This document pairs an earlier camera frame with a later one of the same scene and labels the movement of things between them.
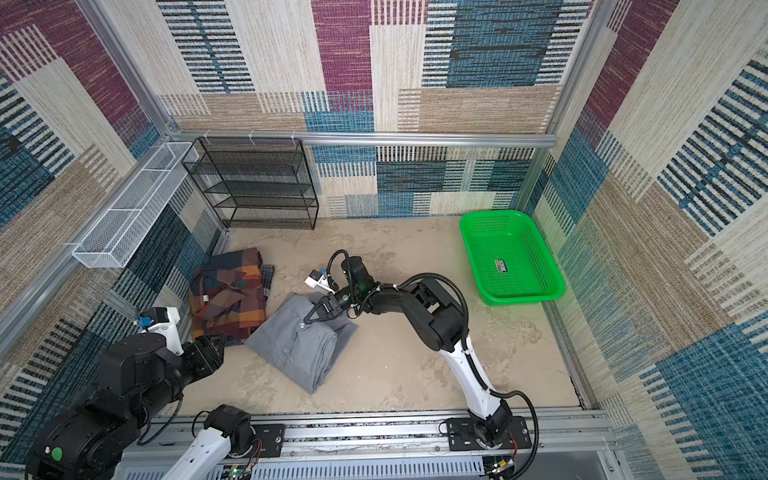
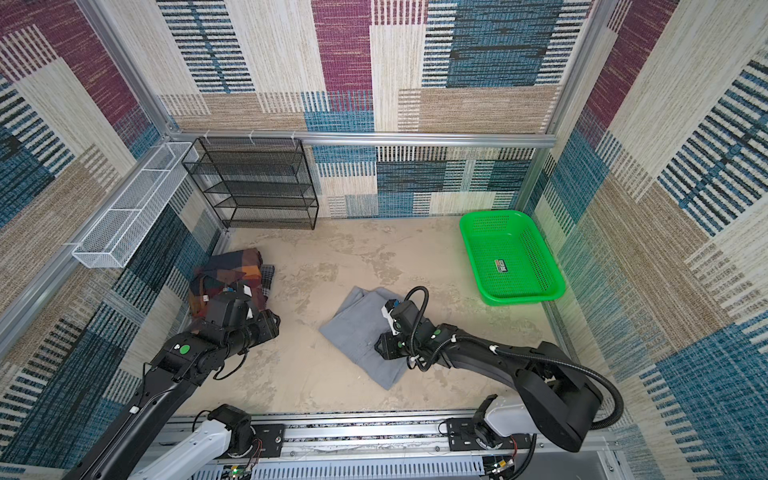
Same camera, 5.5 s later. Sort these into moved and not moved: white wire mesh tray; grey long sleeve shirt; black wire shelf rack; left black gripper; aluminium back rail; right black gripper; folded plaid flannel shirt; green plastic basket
Moved: left black gripper; grey long sleeve shirt; right black gripper
Not moved: green plastic basket; black wire shelf rack; folded plaid flannel shirt; aluminium back rail; white wire mesh tray
